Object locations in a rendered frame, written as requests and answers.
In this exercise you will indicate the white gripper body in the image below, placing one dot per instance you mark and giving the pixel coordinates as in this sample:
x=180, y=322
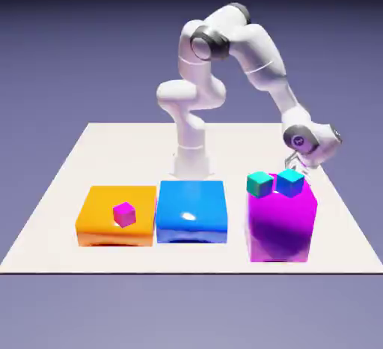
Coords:
x=296, y=164

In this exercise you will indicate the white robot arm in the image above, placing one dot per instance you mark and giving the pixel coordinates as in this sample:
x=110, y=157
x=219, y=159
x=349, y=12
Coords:
x=254, y=55

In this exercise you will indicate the small blue cube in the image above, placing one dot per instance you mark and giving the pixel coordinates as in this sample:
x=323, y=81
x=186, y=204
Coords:
x=289, y=183

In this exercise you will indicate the small teal cube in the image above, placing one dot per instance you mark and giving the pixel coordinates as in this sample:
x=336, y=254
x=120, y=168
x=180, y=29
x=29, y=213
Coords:
x=259, y=184

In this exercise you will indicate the small magenta cube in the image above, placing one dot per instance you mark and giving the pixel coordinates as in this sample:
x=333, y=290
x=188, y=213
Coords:
x=124, y=214

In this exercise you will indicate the large magenta box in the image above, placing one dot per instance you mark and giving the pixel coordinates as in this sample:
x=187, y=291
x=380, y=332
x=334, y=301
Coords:
x=281, y=226

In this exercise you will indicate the large blue box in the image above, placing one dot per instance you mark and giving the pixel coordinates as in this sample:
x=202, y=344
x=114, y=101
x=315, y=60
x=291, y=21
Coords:
x=191, y=205

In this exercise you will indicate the large orange box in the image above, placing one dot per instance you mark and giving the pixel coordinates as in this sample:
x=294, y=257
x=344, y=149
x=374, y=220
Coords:
x=98, y=211

